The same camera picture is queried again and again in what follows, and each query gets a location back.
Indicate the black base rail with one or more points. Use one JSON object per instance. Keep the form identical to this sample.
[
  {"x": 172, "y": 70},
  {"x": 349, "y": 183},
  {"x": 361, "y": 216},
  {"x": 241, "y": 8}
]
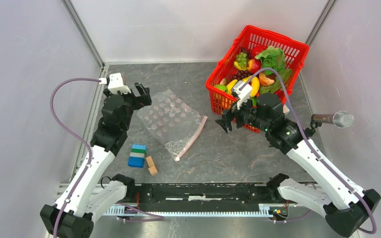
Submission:
[{"x": 202, "y": 197}]

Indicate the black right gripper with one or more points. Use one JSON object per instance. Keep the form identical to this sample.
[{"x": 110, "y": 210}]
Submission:
[{"x": 225, "y": 121}]

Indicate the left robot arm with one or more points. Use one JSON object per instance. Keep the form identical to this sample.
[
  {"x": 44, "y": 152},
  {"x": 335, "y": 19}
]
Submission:
[{"x": 76, "y": 211}]

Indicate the wooden cube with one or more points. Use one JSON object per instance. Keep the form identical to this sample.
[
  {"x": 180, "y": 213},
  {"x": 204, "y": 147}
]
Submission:
[
  {"x": 150, "y": 161},
  {"x": 153, "y": 170}
]

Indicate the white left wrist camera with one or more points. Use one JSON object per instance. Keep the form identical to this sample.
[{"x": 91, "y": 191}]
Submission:
[{"x": 116, "y": 84}]

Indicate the blue green block stack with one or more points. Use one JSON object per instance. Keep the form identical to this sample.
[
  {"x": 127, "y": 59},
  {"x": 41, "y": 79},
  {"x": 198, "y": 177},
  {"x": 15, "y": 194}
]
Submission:
[{"x": 137, "y": 156}]

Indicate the green toy lime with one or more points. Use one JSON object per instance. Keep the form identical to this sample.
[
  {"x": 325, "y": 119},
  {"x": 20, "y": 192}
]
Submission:
[{"x": 222, "y": 88}]

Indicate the red toy tomato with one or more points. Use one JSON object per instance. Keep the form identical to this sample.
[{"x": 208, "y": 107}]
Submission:
[{"x": 256, "y": 50}]

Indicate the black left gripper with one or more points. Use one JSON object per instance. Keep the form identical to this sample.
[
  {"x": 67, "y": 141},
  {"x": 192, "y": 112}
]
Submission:
[{"x": 141, "y": 100}]

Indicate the red toy apple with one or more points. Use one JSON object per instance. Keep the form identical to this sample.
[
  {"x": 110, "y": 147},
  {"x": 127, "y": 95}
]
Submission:
[{"x": 254, "y": 65}]

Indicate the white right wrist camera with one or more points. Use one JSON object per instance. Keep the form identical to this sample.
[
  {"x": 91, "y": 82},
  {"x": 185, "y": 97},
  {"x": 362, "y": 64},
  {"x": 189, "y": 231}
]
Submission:
[{"x": 242, "y": 92}]

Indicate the green toy grapes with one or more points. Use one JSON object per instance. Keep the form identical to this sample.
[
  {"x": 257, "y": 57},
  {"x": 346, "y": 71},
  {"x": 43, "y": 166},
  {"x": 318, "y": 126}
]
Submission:
[{"x": 241, "y": 60}]

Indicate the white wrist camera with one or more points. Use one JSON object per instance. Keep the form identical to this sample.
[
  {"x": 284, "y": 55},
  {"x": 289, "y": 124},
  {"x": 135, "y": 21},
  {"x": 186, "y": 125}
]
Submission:
[
  {"x": 242, "y": 92},
  {"x": 116, "y": 84}
]

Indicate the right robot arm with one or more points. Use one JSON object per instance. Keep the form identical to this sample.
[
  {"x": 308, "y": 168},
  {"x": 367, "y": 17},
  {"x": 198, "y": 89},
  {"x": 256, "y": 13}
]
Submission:
[{"x": 344, "y": 204}]

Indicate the clear zip top bag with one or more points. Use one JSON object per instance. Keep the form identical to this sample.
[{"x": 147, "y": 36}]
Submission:
[{"x": 172, "y": 122}]

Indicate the green toy lettuce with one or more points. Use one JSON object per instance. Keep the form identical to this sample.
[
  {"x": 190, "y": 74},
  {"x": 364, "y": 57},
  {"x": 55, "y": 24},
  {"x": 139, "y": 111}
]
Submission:
[{"x": 272, "y": 57}]

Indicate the silver microphone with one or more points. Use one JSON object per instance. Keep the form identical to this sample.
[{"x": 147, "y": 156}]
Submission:
[{"x": 340, "y": 119}]

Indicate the yellow toy bananas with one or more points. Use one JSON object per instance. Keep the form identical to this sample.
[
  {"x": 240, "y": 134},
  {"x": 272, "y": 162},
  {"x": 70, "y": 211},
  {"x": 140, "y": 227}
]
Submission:
[{"x": 255, "y": 84}]

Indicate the red plastic basket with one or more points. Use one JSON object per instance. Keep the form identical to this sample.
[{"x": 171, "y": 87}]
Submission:
[{"x": 228, "y": 70}]

